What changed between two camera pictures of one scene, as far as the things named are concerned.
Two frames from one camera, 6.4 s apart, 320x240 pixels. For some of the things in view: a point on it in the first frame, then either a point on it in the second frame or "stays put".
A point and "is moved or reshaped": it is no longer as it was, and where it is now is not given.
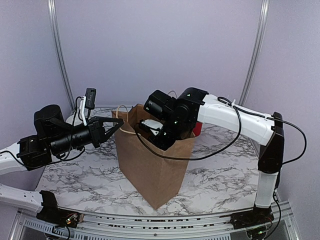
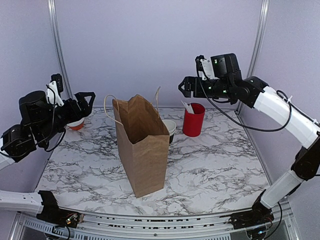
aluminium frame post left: (52, 8) stays put
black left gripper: (96, 129) -> (71, 104)
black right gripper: (151, 139) -> (188, 80)
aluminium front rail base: (29, 226) stays put
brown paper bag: (156, 177) is moved or reshaped
